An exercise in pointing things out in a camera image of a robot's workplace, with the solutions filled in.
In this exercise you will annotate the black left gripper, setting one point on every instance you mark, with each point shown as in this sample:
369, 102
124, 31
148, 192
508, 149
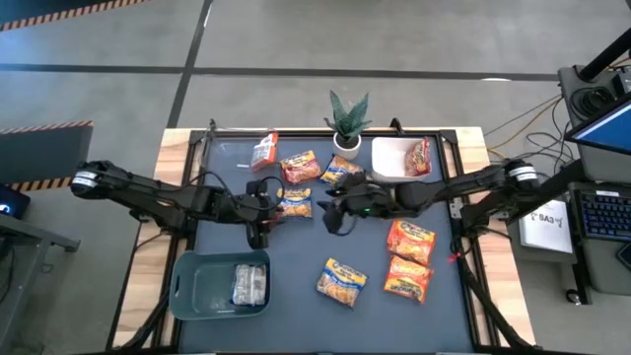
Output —
236, 207

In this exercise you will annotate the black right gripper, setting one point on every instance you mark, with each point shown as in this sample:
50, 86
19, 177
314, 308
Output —
374, 202

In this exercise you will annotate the blue Maruchan ramen pack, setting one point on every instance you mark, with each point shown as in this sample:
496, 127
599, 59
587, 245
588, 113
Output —
341, 282
296, 204
334, 166

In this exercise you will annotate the orange Maruchan ramen pack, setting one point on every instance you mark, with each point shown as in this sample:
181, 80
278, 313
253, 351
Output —
264, 153
411, 244
408, 278

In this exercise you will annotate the silver foil packet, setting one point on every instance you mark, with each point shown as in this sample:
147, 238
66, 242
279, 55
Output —
249, 285

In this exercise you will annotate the teal plastic bin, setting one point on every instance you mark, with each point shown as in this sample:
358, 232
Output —
202, 286

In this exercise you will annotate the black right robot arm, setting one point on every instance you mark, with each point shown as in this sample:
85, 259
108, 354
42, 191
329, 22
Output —
468, 190

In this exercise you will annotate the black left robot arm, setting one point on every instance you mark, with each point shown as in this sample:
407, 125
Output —
148, 190

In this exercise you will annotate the snake plant in white pot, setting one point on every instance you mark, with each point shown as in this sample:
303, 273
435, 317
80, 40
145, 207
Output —
346, 145

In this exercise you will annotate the white plastic bin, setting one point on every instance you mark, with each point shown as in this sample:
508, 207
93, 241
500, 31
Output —
389, 160

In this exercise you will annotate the clear plastic bin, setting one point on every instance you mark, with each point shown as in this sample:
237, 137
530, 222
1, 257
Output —
227, 153

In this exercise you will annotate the blue-grey table mat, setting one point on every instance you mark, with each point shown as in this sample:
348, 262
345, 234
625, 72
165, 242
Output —
305, 325

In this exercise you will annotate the red tape tag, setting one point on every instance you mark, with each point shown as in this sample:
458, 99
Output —
453, 258

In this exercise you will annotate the white SA3 paper sign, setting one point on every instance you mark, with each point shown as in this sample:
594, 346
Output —
547, 227

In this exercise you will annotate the black hazard-striped floor mat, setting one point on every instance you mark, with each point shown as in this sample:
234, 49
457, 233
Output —
44, 155
24, 7

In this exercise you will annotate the grey metal desk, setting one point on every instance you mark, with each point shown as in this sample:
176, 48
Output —
24, 276

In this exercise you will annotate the black computer with blue light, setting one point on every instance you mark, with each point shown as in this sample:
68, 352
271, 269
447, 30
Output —
12, 202

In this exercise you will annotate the black caster wheel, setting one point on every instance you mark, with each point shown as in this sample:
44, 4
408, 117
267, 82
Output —
573, 296

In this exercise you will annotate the black backlit keyboard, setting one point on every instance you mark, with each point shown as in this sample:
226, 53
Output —
606, 217

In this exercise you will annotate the grey equipment cart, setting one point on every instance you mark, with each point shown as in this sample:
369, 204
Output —
606, 170

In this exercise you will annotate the computer monitor with blue screen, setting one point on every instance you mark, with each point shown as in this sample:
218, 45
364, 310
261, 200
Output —
606, 130

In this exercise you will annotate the black metal pole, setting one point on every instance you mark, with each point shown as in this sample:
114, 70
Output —
604, 61

